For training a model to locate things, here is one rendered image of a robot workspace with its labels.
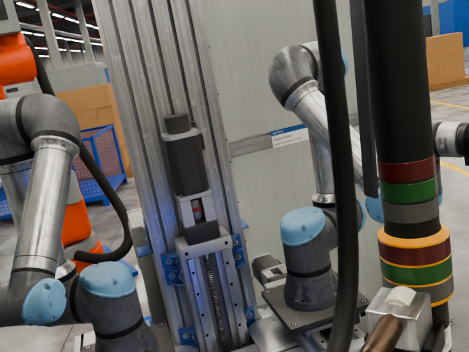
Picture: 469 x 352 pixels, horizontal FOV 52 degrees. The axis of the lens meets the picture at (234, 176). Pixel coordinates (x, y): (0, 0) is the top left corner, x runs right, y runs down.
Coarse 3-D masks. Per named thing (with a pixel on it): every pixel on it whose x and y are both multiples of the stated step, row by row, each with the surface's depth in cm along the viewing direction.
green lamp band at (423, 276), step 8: (384, 264) 31; (440, 264) 29; (448, 264) 30; (384, 272) 31; (392, 272) 30; (400, 272) 30; (408, 272) 29; (416, 272) 29; (424, 272) 29; (432, 272) 29; (440, 272) 29; (448, 272) 30; (392, 280) 30; (400, 280) 30; (408, 280) 30; (416, 280) 29; (424, 280) 29; (432, 280) 29; (440, 280) 29
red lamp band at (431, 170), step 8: (424, 160) 28; (432, 160) 28; (384, 168) 29; (392, 168) 29; (400, 168) 28; (408, 168) 28; (416, 168) 28; (424, 168) 28; (432, 168) 28; (384, 176) 29; (392, 176) 29; (400, 176) 28; (408, 176) 28; (416, 176) 28; (424, 176) 28
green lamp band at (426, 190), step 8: (384, 184) 29; (392, 184) 29; (400, 184) 29; (408, 184) 28; (416, 184) 28; (424, 184) 28; (432, 184) 29; (384, 192) 30; (392, 192) 29; (400, 192) 29; (408, 192) 28; (416, 192) 28; (424, 192) 28; (432, 192) 29; (392, 200) 29; (400, 200) 29; (408, 200) 29; (416, 200) 29
